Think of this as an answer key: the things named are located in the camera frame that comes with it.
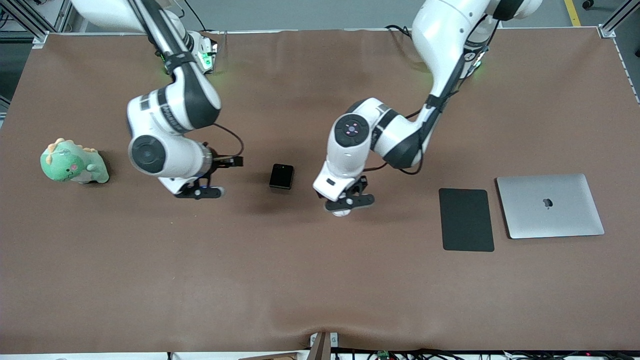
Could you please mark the white computer mouse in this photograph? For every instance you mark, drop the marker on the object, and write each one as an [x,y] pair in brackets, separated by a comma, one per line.
[341,212]

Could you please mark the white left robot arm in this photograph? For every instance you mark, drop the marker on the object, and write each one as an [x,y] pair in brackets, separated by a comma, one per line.
[440,40]

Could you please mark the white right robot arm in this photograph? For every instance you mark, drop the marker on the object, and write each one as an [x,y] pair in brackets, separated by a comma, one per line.
[175,105]

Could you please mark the black folded flip phone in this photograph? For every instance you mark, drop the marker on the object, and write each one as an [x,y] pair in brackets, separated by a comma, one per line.
[281,176]

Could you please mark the black mouse pad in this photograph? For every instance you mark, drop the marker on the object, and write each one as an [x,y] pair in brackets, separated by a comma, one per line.
[466,220]

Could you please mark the large leather table mat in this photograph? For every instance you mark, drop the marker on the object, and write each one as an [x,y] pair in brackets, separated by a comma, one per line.
[320,280]

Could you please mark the green dinosaur plush toy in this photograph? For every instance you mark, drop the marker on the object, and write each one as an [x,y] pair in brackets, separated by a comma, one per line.
[67,165]

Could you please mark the silver closed laptop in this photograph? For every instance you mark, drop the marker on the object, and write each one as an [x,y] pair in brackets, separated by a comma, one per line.
[550,217]

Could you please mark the black caster wheel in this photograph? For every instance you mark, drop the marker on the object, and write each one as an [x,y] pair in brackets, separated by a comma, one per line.
[588,3]

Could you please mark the front camera mounting post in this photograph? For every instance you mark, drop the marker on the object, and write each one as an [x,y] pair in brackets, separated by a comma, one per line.
[322,347]

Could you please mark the aluminium frame post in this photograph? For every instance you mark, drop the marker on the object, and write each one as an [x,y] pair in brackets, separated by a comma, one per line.
[25,17]
[617,17]

